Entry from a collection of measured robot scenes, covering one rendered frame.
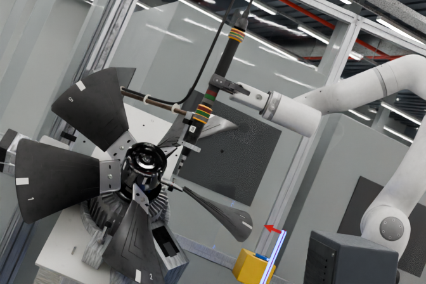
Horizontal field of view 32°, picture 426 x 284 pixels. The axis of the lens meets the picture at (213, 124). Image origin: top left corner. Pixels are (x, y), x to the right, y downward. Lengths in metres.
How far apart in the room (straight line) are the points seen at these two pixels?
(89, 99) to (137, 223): 0.44
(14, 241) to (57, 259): 0.59
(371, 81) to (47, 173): 0.93
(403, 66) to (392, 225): 0.45
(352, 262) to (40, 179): 0.97
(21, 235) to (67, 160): 0.75
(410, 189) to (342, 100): 0.31
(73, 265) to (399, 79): 1.06
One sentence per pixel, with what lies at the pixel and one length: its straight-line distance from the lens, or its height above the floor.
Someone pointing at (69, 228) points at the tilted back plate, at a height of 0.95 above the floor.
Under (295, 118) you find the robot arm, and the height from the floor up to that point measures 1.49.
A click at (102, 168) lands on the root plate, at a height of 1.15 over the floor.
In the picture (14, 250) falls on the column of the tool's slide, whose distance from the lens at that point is 2.78.
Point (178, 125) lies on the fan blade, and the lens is 2.35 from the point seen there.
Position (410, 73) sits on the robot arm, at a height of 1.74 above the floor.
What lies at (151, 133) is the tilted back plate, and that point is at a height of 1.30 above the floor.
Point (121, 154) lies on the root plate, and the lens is 2.19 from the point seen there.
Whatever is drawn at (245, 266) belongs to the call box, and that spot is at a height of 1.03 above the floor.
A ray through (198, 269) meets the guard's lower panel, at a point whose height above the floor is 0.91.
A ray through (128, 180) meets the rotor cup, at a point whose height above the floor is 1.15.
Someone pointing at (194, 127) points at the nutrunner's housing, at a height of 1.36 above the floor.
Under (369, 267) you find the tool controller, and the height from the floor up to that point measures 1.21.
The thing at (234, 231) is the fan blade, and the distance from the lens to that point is 2.07.
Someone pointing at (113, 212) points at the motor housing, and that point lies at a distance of 2.17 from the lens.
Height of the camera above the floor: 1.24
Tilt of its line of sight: 4 degrees up
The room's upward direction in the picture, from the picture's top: 23 degrees clockwise
